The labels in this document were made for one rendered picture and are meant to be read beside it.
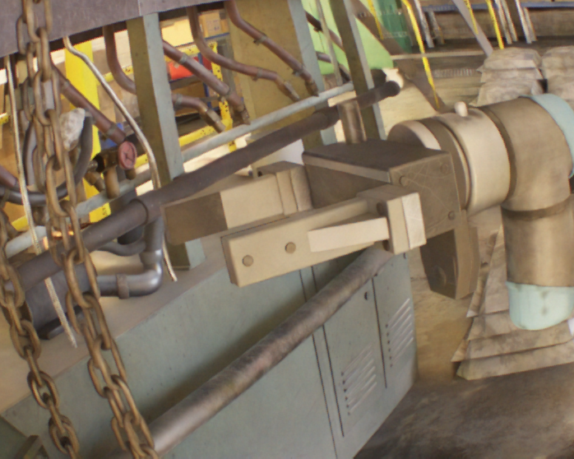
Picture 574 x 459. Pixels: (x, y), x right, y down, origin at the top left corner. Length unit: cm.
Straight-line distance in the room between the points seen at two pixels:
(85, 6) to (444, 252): 82
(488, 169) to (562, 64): 371
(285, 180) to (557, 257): 23
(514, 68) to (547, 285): 365
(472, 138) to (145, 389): 78
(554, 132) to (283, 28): 154
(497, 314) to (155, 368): 110
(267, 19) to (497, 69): 232
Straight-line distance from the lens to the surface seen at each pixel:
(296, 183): 64
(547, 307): 68
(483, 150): 60
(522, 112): 64
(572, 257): 69
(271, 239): 49
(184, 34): 956
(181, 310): 135
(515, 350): 217
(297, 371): 166
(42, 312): 126
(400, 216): 49
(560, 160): 66
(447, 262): 62
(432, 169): 54
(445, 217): 55
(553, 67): 428
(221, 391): 127
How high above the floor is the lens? 97
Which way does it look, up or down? 12 degrees down
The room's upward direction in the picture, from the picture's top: 12 degrees counter-clockwise
